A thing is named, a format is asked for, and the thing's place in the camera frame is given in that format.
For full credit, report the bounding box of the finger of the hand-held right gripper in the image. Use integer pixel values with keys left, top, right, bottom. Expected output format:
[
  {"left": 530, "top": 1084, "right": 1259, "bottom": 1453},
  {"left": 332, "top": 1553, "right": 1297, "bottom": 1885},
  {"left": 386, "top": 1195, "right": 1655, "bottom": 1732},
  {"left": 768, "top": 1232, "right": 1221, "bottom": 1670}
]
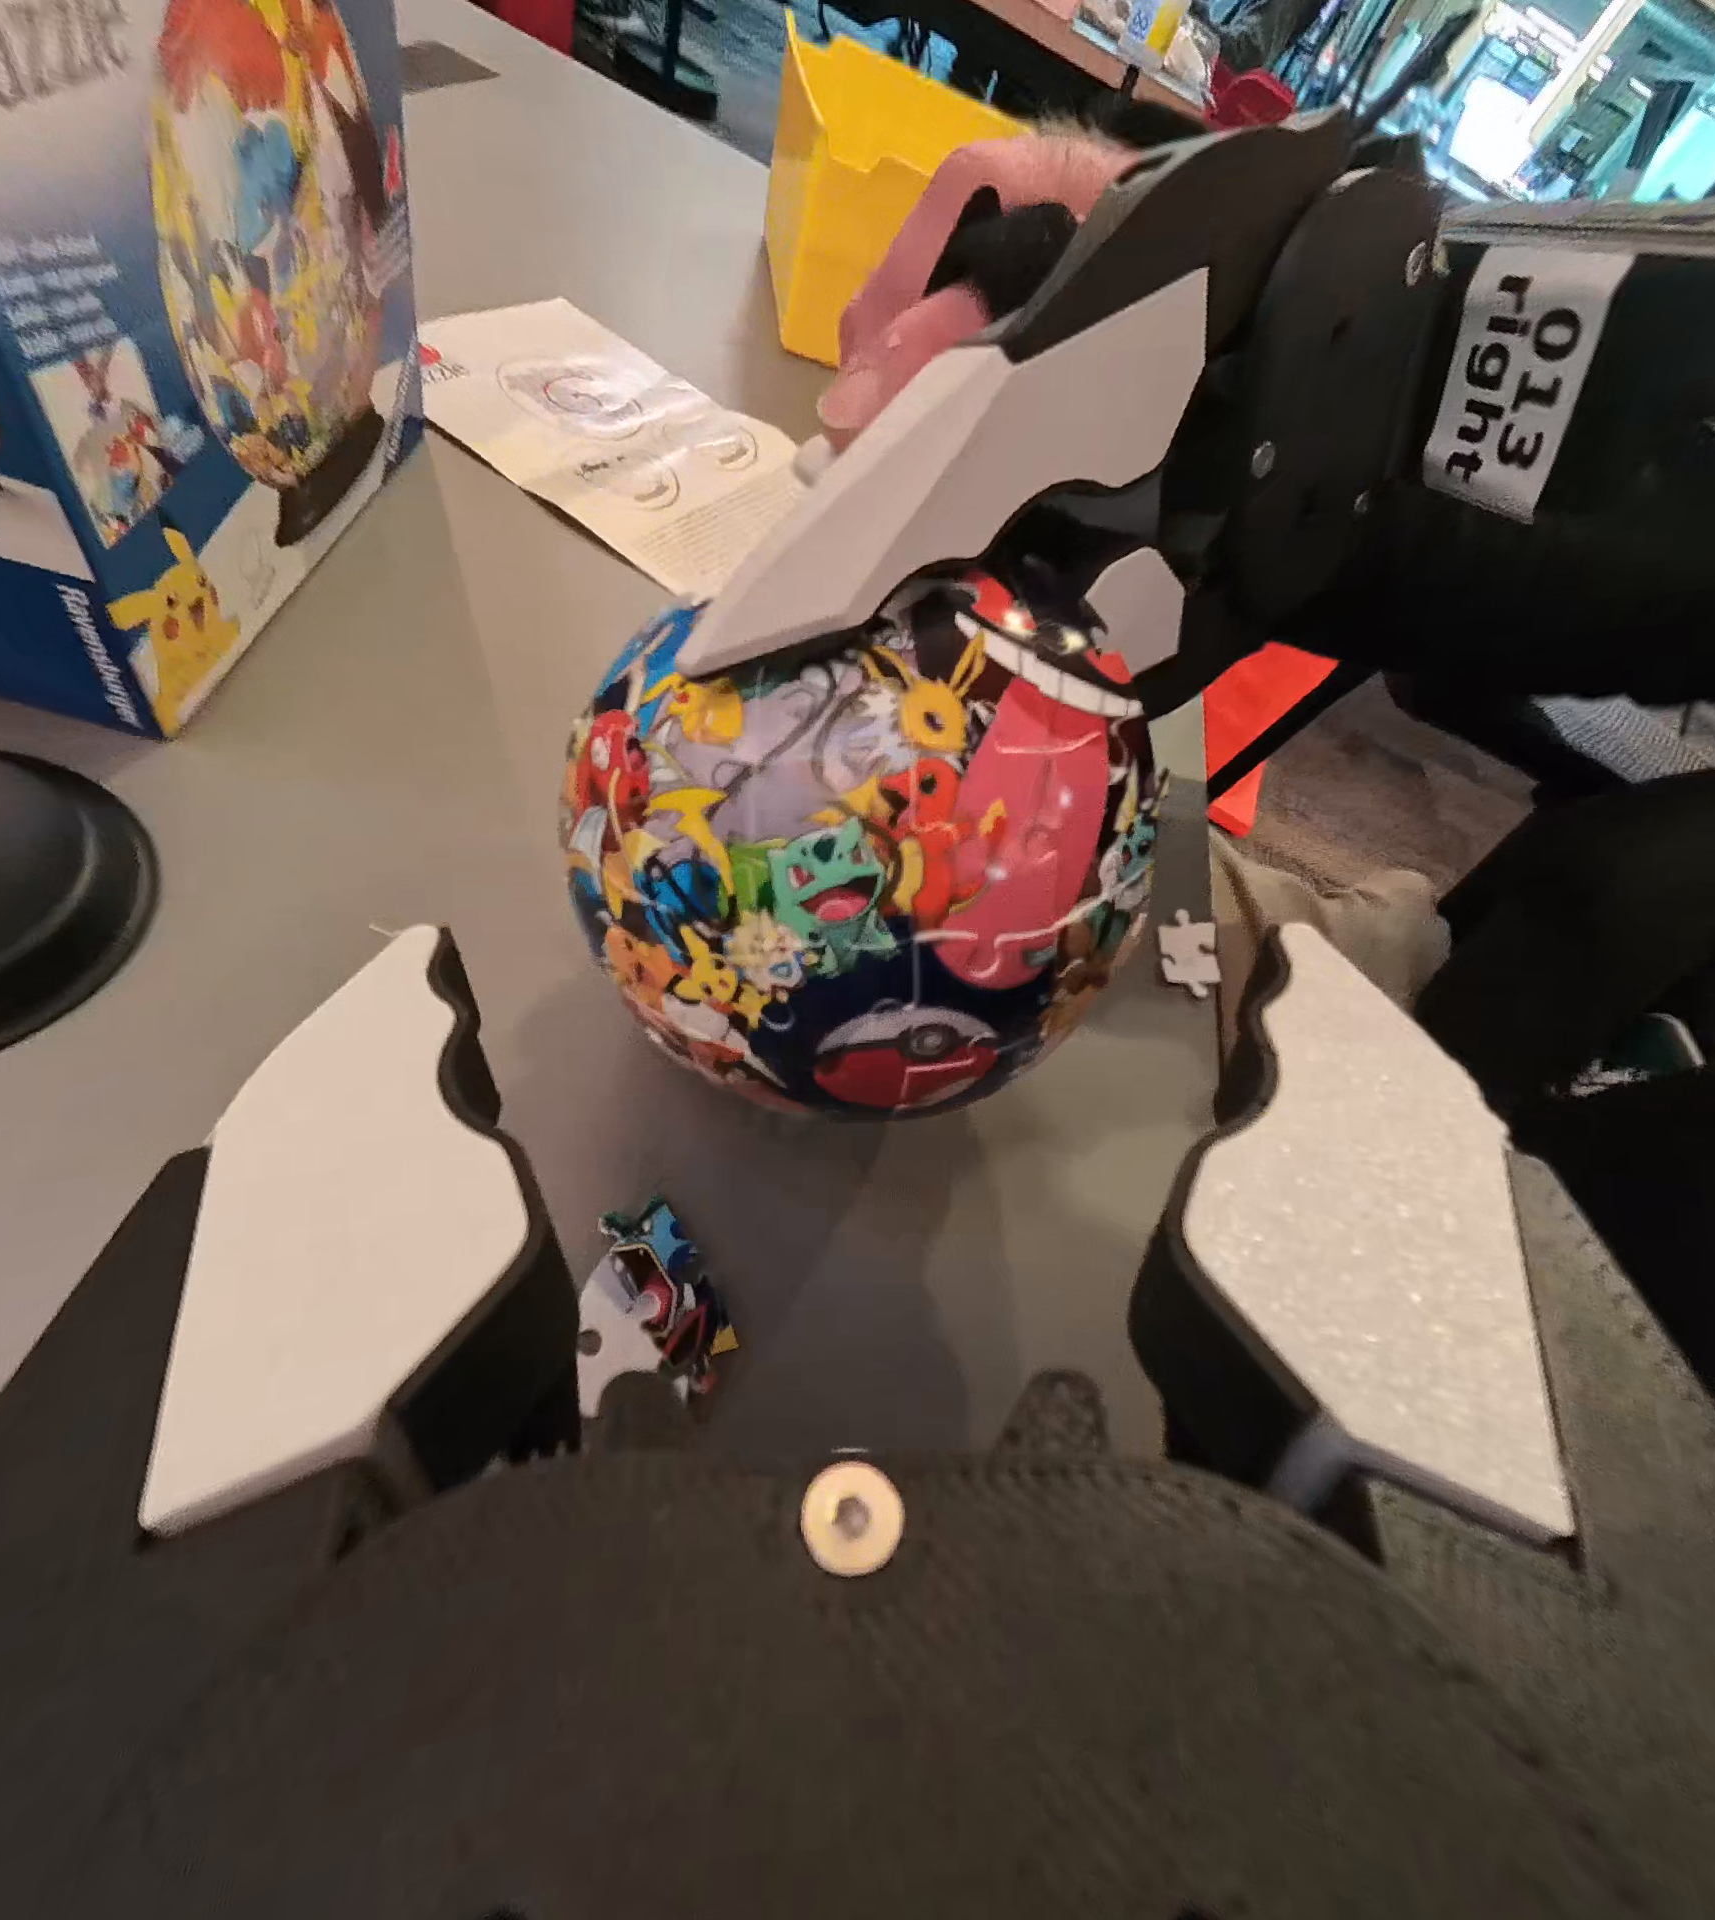
[
  {"left": 1085, "top": 544, "right": 1191, "bottom": 711},
  {"left": 674, "top": 264, "right": 1215, "bottom": 680}
]

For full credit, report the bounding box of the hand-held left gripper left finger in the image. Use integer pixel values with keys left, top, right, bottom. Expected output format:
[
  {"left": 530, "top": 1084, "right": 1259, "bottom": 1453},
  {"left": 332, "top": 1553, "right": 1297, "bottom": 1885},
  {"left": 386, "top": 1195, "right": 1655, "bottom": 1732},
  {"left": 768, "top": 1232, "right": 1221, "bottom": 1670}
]
[{"left": 134, "top": 923, "right": 586, "bottom": 1541}]

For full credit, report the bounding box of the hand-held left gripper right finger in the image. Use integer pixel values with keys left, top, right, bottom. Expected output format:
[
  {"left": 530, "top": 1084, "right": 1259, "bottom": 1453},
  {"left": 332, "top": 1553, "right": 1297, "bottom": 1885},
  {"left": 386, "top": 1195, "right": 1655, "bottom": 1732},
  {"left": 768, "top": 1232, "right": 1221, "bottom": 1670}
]
[{"left": 1127, "top": 918, "right": 1579, "bottom": 1551}]

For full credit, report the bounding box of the colourful puzzle ball shell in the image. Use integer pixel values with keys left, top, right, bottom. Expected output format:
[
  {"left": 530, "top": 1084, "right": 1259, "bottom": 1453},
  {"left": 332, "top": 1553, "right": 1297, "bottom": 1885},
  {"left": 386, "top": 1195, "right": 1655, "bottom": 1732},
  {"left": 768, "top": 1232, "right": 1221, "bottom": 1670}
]
[{"left": 562, "top": 563, "right": 1171, "bottom": 1124}]

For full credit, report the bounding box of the blue red puzzle piece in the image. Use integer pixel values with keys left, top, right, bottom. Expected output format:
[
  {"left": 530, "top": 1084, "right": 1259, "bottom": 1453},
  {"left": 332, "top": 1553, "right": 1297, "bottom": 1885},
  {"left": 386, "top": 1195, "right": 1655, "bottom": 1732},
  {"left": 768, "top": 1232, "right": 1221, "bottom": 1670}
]
[{"left": 576, "top": 1201, "right": 740, "bottom": 1420}]

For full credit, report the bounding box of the black round ball stand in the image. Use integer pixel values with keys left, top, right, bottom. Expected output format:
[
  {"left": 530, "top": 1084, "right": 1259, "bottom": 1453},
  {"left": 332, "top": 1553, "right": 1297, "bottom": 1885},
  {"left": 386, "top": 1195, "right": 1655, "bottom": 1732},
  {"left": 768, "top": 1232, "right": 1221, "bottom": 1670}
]
[{"left": 0, "top": 739, "right": 162, "bottom": 1083}]

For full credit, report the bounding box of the blue puzzle box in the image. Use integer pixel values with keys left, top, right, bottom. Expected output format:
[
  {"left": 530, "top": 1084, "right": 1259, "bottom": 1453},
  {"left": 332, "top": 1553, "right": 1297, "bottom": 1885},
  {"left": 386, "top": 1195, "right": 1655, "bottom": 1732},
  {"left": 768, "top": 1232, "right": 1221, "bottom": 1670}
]
[{"left": 0, "top": 0, "right": 424, "bottom": 742}]

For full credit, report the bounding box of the person's right hand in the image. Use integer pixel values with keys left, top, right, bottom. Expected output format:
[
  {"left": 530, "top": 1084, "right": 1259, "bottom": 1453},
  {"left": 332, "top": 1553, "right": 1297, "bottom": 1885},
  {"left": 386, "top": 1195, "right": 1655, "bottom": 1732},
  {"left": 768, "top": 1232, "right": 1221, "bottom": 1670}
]
[{"left": 812, "top": 124, "right": 1147, "bottom": 457}]

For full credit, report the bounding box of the yellow open bin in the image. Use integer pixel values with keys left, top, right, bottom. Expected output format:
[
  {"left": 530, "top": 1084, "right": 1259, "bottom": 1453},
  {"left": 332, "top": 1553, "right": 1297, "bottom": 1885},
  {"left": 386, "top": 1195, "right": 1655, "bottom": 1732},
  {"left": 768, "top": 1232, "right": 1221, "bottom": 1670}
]
[{"left": 764, "top": 13, "right": 1033, "bottom": 371}]

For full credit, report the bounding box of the white instruction leaflet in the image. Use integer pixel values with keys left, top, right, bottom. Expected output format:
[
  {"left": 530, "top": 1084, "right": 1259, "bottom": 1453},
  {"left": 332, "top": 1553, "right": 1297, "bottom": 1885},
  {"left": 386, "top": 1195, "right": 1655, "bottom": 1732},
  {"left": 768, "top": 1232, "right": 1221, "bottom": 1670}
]
[{"left": 420, "top": 297, "right": 808, "bottom": 603}]

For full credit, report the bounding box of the person's dark clothing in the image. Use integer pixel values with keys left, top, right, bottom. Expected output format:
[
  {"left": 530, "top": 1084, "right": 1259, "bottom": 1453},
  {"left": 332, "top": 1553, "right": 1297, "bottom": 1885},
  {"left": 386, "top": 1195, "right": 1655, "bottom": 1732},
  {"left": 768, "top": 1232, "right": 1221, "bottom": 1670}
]
[{"left": 1411, "top": 750, "right": 1715, "bottom": 1503}]

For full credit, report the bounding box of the orange bag with black strap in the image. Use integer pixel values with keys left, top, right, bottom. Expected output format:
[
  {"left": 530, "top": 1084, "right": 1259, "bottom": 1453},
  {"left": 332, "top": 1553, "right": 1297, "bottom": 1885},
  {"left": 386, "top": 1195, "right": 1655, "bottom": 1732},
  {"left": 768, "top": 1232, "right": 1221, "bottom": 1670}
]
[{"left": 1205, "top": 643, "right": 1379, "bottom": 837}]

